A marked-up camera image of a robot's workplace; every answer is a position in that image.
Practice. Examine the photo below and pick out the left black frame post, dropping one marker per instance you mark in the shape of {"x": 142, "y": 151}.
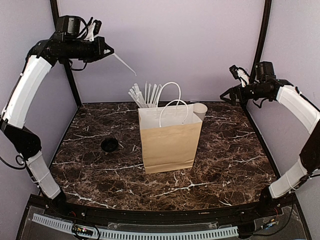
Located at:
{"x": 67, "y": 68}

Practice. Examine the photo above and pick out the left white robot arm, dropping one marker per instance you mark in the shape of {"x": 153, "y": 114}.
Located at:
{"x": 73, "y": 39}

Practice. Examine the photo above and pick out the white cable duct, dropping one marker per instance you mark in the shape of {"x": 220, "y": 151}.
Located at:
{"x": 122, "y": 231}

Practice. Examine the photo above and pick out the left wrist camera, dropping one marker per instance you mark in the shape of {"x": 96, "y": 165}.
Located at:
{"x": 93, "y": 30}

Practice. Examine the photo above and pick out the black front rail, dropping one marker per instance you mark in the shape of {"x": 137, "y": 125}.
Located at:
{"x": 233, "y": 215}

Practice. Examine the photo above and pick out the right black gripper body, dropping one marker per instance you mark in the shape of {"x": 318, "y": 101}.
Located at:
{"x": 258, "y": 93}

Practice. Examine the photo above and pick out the black frame post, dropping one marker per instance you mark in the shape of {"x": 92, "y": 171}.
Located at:
{"x": 261, "y": 39}
{"x": 67, "y": 68}

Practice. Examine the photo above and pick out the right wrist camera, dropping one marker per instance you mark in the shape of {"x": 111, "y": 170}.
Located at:
{"x": 240, "y": 74}

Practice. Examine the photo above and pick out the spare black cup lid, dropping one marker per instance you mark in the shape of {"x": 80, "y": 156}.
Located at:
{"x": 109, "y": 145}

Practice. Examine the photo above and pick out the single white straw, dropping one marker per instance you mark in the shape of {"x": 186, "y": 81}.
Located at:
{"x": 125, "y": 64}

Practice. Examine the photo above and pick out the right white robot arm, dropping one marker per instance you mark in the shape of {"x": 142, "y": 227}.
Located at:
{"x": 268, "y": 87}

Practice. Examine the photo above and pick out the brown paper bag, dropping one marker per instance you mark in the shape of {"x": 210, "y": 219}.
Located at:
{"x": 169, "y": 135}

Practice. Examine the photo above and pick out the spare white paper cup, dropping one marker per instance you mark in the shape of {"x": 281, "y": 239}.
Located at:
{"x": 200, "y": 110}

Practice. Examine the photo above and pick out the bundle of wrapped white straws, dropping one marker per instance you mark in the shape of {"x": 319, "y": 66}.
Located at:
{"x": 147, "y": 97}

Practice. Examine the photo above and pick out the right black frame post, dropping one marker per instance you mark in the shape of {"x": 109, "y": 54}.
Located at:
{"x": 261, "y": 39}

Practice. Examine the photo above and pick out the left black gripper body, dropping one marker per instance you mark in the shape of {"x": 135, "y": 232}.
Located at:
{"x": 75, "y": 49}

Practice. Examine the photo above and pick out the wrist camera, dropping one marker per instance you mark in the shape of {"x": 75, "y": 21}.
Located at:
{"x": 93, "y": 30}
{"x": 240, "y": 74}

